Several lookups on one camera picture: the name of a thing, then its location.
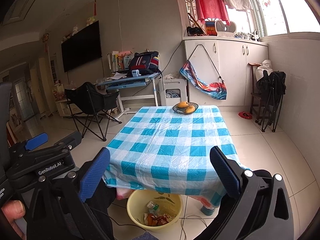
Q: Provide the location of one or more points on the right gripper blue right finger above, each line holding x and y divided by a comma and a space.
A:
256, 205

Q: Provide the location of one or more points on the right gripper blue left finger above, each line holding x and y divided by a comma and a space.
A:
58, 208

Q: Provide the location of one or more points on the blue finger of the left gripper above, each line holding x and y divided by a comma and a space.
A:
36, 141

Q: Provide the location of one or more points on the red orange snack bag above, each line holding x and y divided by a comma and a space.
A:
156, 220

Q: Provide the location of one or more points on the clear plastic water bottle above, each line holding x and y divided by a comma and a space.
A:
153, 207

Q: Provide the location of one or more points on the person left hand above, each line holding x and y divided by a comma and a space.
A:
14, 210

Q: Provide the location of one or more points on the black folding camp chair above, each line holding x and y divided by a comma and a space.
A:
95, 109

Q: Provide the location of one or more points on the red slipper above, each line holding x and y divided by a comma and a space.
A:
245, 115

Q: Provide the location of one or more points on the yellow plastic basin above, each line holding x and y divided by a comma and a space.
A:
171, 204

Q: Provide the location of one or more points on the brown wooden chair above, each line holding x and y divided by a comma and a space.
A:
256, 102

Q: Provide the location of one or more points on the blue white checkered tablecloth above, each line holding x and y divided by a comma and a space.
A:
167, 152

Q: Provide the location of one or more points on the row of books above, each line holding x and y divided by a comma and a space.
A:
119, 61

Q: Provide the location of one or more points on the front yellow mango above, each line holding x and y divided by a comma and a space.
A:
190, 109

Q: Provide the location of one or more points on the yellow mango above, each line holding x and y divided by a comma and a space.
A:
190, 109
183, 104

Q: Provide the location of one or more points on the folded black chair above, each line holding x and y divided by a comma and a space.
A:
271, 88

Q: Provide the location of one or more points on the blue study desk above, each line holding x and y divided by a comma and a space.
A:
132, 82

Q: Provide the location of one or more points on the dark glass fruit bowl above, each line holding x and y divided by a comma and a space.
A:
182, 110

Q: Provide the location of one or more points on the colourful hanging cloth bag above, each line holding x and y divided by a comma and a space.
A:
216, 90

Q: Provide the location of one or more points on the rear yellow mango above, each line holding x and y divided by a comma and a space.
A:
183, 104

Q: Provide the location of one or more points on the dark striped backpack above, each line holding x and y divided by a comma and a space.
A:
146, 63

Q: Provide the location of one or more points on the white stuffed bag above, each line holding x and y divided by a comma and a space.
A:
266, 66

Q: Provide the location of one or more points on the red hanging garment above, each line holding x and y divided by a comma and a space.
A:
212, 9

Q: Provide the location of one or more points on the black wall television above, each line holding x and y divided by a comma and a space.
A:
82, 48

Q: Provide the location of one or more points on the white wall cabinet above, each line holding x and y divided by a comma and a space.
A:
212, 57

